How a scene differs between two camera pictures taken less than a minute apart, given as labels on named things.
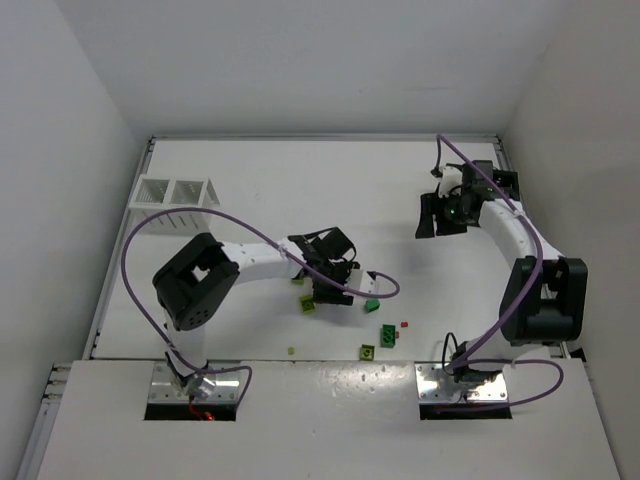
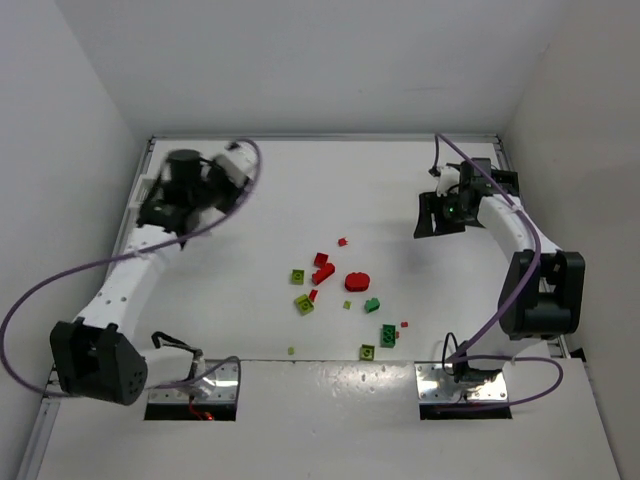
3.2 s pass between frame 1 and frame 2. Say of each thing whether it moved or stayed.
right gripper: stayed
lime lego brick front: stayed
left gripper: moved
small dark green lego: stayed
